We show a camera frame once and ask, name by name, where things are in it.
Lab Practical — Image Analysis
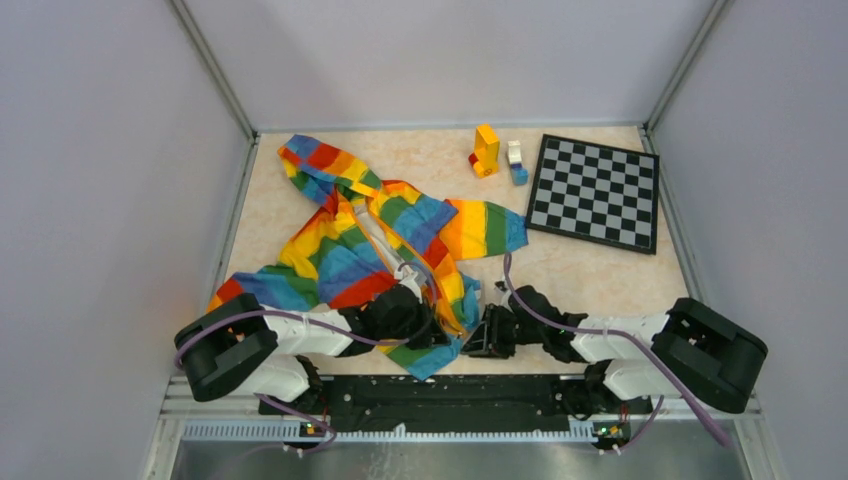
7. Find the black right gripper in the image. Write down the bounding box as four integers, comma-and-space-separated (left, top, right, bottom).
461, 302, 546, 359

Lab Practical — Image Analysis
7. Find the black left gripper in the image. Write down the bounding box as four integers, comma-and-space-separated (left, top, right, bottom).
378, 296, 451, 350

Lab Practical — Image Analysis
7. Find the rainbow striped zip jacket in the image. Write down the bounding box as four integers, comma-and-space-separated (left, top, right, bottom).
208, 134, 528, 380

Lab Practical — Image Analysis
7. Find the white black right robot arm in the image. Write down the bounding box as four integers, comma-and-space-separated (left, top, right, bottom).
461, 285, 769, 414

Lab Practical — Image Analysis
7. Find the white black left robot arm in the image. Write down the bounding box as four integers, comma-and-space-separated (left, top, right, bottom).
174, 284, 450, 414

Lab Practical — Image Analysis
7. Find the white blue block toy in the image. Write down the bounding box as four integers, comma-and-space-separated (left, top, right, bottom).
506, 140, 529, 186

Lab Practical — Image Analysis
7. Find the orange yellow block toy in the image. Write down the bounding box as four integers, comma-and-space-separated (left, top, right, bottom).
468, 124, 500, 178

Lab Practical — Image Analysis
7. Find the black white checkerboard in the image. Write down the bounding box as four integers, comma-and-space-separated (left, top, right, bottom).
525, 134, 661, 255

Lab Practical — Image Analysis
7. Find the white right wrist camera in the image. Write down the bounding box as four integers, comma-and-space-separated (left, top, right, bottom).
494, 280, 511, 300

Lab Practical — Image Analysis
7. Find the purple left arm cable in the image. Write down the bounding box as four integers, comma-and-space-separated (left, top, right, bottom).
173, 260, 439, 455

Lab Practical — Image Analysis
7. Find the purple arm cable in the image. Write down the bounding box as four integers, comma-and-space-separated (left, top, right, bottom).
502, 251, 733, 453
173, 260, 439, 455

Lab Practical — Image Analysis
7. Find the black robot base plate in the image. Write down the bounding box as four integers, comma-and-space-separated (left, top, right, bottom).
291, 374, 653, 433

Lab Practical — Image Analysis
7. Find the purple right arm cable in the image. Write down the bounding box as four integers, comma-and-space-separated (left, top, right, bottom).
502, 251, 733, 453

